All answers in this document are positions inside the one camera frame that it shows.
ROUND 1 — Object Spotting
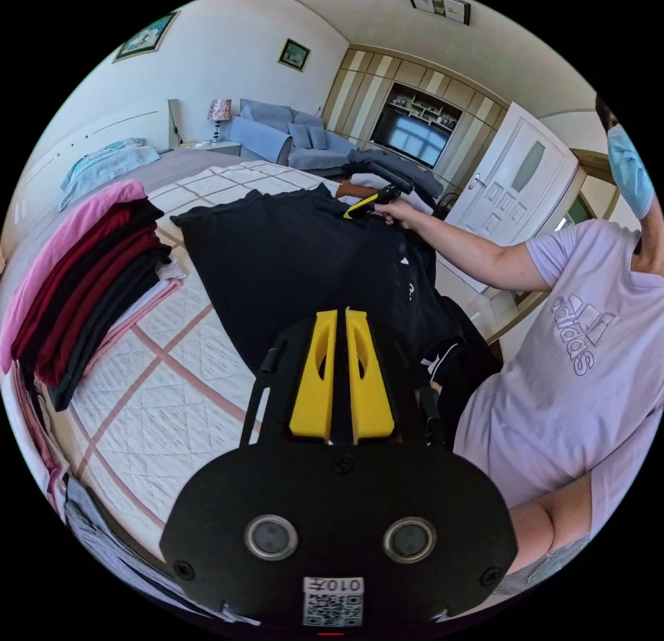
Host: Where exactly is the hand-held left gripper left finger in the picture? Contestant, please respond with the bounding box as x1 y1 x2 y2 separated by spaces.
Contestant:
288 310 339 440

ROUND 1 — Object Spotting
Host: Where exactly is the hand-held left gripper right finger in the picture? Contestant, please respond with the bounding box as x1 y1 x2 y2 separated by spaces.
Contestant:
345 308 399 444

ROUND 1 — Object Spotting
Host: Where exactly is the black long sleeve shirt with print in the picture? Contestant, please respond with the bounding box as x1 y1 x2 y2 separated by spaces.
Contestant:
169 182 505 447

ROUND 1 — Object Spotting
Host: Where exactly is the person's left forearm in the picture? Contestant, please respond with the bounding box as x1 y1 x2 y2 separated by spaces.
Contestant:
506 468 596 581

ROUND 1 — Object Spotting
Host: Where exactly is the person's right forearm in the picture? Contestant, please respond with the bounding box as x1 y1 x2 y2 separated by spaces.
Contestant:
409 209 553 293

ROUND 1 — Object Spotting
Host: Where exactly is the person's right hand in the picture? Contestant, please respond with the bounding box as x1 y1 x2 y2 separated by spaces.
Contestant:
380 200 424 232

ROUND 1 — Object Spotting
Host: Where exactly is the blue-grey sofa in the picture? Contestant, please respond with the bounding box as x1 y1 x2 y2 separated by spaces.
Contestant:
228 98 360 171

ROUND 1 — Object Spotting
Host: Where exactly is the white door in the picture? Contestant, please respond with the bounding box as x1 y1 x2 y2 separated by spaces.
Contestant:
442 101 573 295

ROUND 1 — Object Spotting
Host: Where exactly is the bed with checked quilt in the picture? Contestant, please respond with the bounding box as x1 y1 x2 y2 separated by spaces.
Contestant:
0 147 501 626

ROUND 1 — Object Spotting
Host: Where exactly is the white nightstand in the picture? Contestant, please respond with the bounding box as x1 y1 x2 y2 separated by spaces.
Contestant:
178 140 243 158

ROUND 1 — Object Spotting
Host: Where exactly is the small green framed picture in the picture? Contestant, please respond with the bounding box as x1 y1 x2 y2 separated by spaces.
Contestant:
275 37 312 73

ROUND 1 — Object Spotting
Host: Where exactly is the table lamp with patterned shade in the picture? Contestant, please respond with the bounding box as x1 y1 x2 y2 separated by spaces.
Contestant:
207 98 233 145

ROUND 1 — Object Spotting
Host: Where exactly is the dark framed picture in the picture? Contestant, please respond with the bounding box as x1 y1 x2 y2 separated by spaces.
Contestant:
402 0 472 26

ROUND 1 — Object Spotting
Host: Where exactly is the person's body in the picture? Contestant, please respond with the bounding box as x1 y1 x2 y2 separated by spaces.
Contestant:
452 93 664 596

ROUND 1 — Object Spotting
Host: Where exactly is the light blue blanket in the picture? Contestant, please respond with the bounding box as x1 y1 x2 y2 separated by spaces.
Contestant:
59 136 163 212

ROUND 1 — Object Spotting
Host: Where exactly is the large green framed picture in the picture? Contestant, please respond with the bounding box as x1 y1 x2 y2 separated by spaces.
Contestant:
111 10 181 64

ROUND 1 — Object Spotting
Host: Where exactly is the wall cupboard with television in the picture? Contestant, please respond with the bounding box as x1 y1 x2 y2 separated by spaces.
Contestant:
322 43 513 198

